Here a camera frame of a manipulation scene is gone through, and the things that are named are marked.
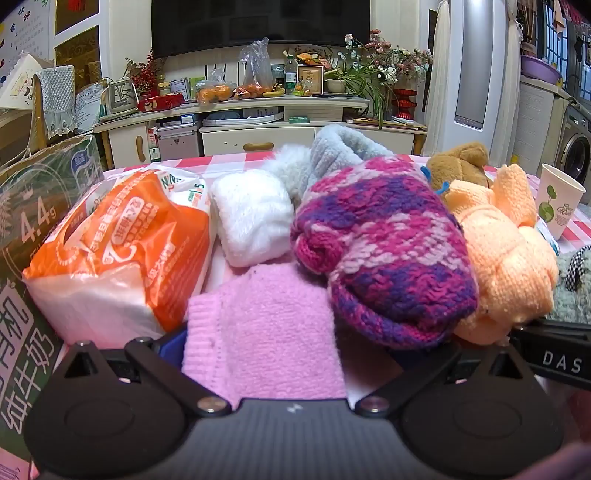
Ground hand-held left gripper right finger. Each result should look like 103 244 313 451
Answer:
355 342 539 418

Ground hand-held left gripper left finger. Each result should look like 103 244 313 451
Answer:
55 323 232 418

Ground pink knit cloth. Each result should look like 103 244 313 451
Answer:
182 264 347 411

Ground orange knit cloth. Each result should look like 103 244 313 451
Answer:
445 164 559 344

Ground small colourful snack box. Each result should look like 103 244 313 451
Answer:
537 217 561 256

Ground magenta purple knit hat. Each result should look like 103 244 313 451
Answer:
291 156 478 349

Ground white fluffy towel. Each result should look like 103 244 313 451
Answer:
210 169 295 267

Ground green printed cardboard carton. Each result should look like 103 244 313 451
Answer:
0 135 105 480

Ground brown teddy bear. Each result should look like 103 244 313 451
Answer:
426 142 495 190

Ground light blue fluffy hat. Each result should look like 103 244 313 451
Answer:
308 124 395 195

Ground grey green plush cloth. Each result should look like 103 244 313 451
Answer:
547 247 591 324

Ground orange tissue pack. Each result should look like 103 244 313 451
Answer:
22 167 218 349

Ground paper cup with green print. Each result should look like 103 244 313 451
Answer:
536 164 586 241

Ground red white checked tablecloth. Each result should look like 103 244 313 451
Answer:
28 154 591 480

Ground pink storage case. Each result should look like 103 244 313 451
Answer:
157 124 201 161

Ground washing machine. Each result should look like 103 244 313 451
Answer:
554 104 591 185

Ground cream TV cabinet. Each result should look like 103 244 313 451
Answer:
92 92 428 169

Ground red gift box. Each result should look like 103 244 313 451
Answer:
139 93 184 112

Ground grey printed tote bag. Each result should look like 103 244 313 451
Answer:
102 78 139 114

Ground red lantern stand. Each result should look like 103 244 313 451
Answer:
392 89 419 121

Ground red berry branches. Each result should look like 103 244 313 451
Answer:
124 51 162 95

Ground chair with lace cover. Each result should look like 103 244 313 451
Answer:
30 65 77 148

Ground white curtain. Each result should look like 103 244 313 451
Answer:
492 0 523 162

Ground purple basin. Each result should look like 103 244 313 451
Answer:
521 55 561 85

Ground clear plastic bag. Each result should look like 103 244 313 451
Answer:
238 38 274 93

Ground potted spider plant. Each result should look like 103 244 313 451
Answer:
323 60 393 130

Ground framed picture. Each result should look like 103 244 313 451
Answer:
297 65 324 95

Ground white standing air conditioner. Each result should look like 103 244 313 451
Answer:
425 0 509 158

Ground white cartoon board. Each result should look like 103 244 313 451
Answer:
0 53 51 109

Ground artificial flower bouquet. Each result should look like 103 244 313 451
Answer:
344 30 432 88

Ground black television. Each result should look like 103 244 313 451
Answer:
151 0 371 58

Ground wall sticker chart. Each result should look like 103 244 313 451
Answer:
0 0 49 79

